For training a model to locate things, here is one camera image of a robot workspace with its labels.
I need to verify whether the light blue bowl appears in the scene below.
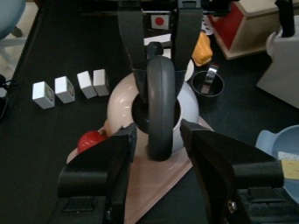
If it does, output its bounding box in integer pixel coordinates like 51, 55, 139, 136
255, 124, 299, 205

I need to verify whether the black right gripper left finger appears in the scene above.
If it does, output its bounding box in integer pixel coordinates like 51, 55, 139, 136
48, 122, 137, 224

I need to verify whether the white mahjong tile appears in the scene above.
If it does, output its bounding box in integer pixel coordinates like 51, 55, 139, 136
53, 75, 77, 104
76, 70, 99, 100
92, 68, 111, 97
32, 80, 56, 110

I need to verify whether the metal ring cutter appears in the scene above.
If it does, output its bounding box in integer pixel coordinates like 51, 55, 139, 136
189, 64, 227, 98

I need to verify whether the white dotted tile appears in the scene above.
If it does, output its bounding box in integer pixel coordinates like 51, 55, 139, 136
200, 16, 216, 37

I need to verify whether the white knife block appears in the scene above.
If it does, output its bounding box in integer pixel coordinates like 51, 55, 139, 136
255, 30, 299, 109

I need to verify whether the orange toy food piece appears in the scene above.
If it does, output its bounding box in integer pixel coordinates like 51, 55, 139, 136
191, 31, 215, 67

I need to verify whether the red wooden toy box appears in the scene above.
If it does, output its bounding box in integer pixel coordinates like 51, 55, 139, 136
209, 0, 299, 61

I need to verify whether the red dot mahjong tile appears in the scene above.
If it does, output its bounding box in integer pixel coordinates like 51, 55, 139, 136
149, 14, 172, 31

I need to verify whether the white kettle grey handle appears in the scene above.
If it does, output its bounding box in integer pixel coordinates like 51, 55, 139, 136
107, 41, 201, 162

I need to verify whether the yellow sponge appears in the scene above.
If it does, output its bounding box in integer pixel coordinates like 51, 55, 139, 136
276, 150, 299, 180

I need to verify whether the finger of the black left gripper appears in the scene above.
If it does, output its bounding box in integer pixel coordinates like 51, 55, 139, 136
171, 0, 204, 95
116, 0, 149, 102

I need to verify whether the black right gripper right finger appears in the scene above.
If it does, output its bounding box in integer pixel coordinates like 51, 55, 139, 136
180, 118, 299, 224

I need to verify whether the red round fruit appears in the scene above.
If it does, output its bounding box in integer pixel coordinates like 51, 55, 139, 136
76, 130, 108, 154

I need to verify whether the black cable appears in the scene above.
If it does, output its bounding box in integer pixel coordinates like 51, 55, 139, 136
0, 73, 19, 121

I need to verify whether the black knife handle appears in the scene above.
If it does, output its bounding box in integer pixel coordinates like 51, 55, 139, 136
273, 0, 296, 39

